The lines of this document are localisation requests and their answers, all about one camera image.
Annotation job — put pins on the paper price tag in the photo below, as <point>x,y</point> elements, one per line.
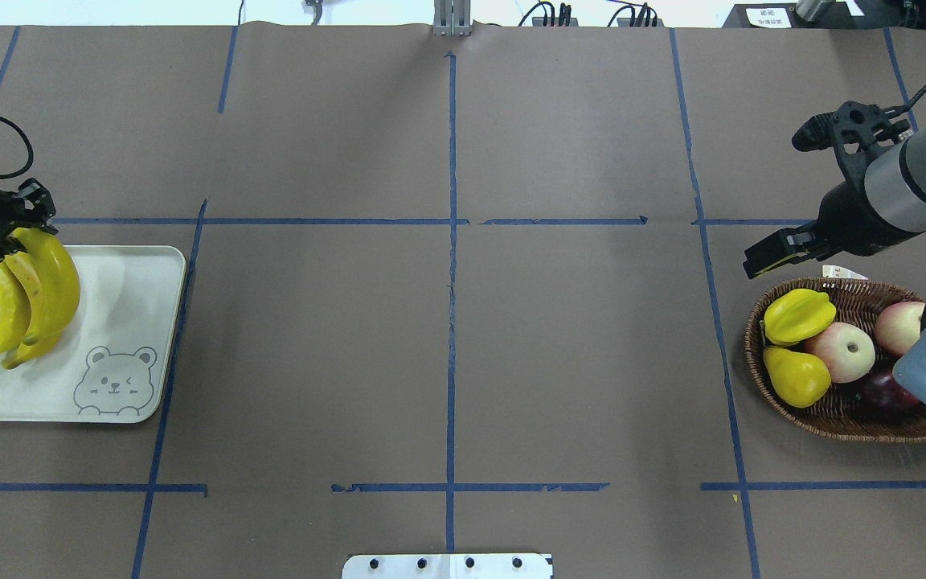
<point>840,272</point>

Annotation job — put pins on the black labelled box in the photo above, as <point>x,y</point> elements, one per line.
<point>774,15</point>

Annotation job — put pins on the brown woven wicker basket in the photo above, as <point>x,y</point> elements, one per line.
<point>841,414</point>

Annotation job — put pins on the red and white apple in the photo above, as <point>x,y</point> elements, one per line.
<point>898,327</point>

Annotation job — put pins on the yellow starfruit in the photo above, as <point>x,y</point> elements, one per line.
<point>798,315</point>

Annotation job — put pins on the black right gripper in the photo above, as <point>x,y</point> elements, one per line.
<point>847,213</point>

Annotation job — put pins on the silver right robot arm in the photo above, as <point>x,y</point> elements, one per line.
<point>879,205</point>

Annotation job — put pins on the grey metal frame post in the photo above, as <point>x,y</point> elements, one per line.
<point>452,18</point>

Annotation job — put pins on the white bear print tray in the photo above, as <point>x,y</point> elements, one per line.
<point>111,363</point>

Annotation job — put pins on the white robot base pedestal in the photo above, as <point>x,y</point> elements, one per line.
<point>450,565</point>

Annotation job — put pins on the dark red mango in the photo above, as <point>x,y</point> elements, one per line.
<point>882,393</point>

